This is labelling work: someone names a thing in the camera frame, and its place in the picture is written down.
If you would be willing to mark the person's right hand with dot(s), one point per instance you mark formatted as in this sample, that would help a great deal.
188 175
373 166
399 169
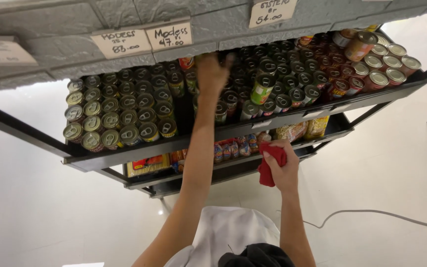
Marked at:
287 172

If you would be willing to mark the person's left hand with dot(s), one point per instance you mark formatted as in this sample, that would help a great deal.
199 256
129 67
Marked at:
210 79

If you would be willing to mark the person's left fingers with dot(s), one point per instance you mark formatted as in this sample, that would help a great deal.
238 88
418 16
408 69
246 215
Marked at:
213 61

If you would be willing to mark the red cloth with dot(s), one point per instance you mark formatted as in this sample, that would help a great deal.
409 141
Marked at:
267 172

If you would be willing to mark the handwritten paper price label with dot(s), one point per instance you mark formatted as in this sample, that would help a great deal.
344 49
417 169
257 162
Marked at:
272 13
0 52
169 36
121 44

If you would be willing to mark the tilted green label can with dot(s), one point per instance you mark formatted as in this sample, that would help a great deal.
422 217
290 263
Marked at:
261 91

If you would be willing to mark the black metal shelf rack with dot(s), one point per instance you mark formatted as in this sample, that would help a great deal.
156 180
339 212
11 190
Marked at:
235 129

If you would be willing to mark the group of dark-lid cans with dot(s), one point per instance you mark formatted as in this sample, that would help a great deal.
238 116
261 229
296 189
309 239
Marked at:
291 74

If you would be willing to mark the small white shelf tag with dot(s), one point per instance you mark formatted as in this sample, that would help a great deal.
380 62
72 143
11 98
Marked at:
313 114
262 124

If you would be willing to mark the row of small colourful packets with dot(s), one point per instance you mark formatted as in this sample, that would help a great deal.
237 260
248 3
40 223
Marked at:
235 148

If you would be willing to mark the group of gold-lid cans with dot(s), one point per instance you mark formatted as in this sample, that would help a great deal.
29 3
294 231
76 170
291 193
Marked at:
121 107

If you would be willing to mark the clear noodle packet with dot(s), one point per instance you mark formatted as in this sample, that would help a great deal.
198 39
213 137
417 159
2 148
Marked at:
291 131

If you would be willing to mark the orange snack packet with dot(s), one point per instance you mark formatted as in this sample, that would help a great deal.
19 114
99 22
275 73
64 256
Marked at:
178 160

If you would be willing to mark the yellow noodle packet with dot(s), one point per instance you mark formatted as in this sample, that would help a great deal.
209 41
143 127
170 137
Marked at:
316 127

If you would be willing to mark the yellow pasta packet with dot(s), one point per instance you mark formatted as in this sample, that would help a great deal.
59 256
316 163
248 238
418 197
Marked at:
148 167

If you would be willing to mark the tan label can lying askew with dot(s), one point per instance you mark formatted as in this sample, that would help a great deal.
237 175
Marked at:
360 46

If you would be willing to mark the group of silver-lid red cans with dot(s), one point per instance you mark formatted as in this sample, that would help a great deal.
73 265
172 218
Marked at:
376 70

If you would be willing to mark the person's white shirt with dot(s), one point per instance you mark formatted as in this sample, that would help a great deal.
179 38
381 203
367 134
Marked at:
232 230

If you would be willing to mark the person's black garment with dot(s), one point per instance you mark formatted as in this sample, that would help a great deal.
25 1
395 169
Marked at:
254 256

